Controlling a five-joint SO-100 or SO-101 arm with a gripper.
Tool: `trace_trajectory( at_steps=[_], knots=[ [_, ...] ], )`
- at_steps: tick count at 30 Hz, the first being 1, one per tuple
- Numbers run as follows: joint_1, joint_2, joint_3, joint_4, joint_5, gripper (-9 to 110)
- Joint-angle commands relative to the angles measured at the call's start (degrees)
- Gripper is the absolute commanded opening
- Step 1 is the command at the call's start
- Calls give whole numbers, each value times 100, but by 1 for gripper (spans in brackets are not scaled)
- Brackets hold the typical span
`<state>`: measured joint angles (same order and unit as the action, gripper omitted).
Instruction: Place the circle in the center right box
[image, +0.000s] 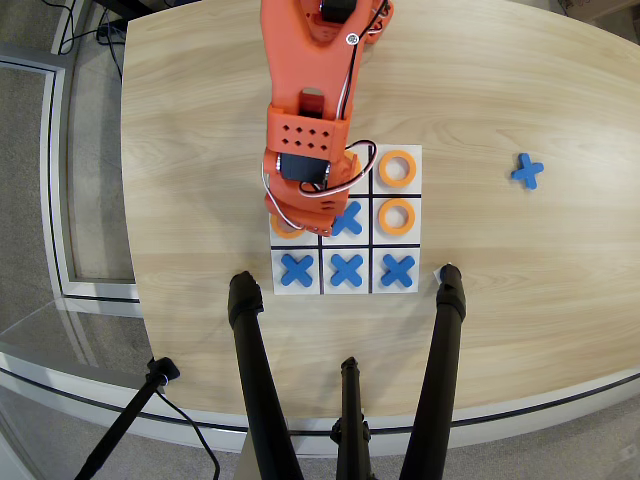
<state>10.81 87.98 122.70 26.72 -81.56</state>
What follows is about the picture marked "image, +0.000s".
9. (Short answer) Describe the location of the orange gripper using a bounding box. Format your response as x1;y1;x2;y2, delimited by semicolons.
261;147;362;238

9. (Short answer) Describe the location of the short black tripod leg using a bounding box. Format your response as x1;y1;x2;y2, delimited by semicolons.
329;355;374;480

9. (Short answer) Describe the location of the thin black stand pole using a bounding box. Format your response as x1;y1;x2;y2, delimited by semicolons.
73;356;182;480

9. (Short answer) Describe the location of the black cable on floor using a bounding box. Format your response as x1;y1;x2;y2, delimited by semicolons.
153;388;222;480

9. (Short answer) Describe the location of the white tic-tac-toe board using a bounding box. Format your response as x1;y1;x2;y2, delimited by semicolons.
267;144;424;296

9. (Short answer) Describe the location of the grey metal floor frame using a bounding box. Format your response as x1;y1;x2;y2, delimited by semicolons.
0;54;142;304

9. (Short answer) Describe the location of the black power cable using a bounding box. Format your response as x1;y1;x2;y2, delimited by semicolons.
57;0;127;81

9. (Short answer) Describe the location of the orange foam ring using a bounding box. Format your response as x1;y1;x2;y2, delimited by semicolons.
269;212;307;239
342;148;363;187
378;149;418;189
377;197;417;237

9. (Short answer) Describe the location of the blue foam cross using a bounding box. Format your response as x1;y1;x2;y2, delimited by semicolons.
329;253;365;288
380;254;417;289
330;200;364;237
279;253;315;288
510;152;545;191

